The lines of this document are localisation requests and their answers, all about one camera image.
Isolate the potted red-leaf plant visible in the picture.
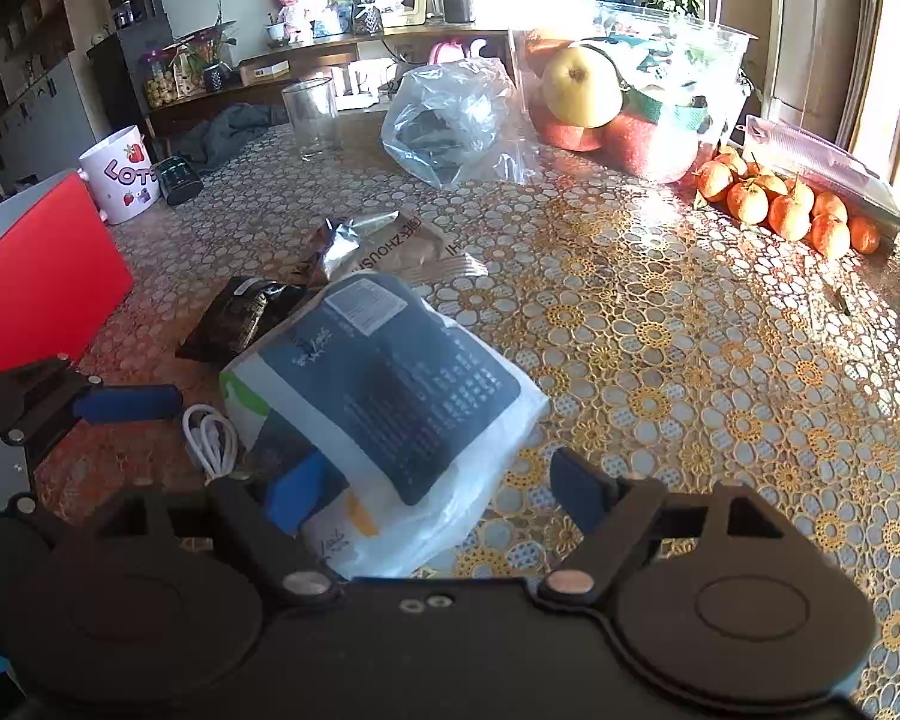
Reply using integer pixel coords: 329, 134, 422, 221
171, 1, 240, 94

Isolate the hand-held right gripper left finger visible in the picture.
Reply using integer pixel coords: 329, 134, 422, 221
67, 450, 344, 607

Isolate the red storage box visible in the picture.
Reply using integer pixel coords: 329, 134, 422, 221
0, 169, 135, 385

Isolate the small black device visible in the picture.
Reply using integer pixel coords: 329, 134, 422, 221
157, 155, 204, 206

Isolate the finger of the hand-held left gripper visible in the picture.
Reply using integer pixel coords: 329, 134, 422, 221
0, 354, 185, 470
0, 493, 70, 550

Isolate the glass jar pink lid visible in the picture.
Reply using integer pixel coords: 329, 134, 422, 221
142, 49, 182, 108

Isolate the white strawberry print mug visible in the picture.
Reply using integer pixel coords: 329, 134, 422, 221
79, 125, 163, 226

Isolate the pile of tangerines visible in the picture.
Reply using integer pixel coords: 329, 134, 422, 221
691, 144, 883, 260

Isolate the dark cloth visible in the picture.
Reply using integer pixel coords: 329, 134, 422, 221
172, 103, 290, 174

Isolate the beige curtain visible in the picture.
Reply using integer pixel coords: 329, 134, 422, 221
832, 0, 900, 181

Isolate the black snack packet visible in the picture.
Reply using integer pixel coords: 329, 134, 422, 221
175, 276, 320, 363

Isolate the clear glass tumbler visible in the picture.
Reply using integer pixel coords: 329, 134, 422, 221
281, 77, 341, 163

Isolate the floral patterned desktop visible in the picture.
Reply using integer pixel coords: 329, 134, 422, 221
34, 116, 900, 720

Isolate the green striped packet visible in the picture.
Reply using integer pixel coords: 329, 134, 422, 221
622, 52, 710, 133

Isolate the dark cabinet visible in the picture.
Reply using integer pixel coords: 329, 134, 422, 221
86, 34, 175, 140

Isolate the yellow apple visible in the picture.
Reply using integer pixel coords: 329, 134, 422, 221
541, 45, 626, 129

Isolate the clear pink plastic pack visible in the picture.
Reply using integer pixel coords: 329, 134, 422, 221
742, 115, 900, 241

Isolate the wooden sideboard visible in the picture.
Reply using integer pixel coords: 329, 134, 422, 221
146, 28, 512, 137

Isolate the pink plush toy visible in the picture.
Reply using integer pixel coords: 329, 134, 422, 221
268, 0, 324, 43

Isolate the white coiled cable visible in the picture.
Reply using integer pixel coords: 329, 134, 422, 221
182, 403, 240, 485

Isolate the white flat box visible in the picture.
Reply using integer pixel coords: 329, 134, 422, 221
240, 60, 293, 86

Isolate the silver brown snack packet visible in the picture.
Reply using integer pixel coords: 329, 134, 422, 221
300, 208, 491, 288

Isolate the clear plastic bag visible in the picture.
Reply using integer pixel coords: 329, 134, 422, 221
379, 58, 542, 190

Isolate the red apple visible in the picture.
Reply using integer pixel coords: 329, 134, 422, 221
529, 101, 608, 153
604, 111, 703, 183

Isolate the clear plastic fruit container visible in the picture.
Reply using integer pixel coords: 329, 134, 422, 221
510, 2, 760, 185

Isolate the coffee machine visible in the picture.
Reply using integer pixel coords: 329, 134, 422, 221
109, 0, 159, 32

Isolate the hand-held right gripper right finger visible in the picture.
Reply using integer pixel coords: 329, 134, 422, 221
536, 446, 790, 607

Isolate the blue white plastic bag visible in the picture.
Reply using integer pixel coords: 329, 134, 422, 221
219, 272, 553, 581

